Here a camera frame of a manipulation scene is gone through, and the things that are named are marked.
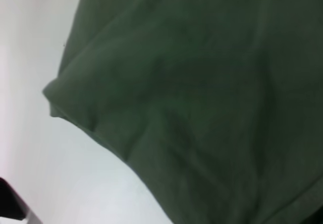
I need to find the dark green FREE t-shirt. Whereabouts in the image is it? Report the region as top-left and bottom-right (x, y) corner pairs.
(42, 0), (323, 224)

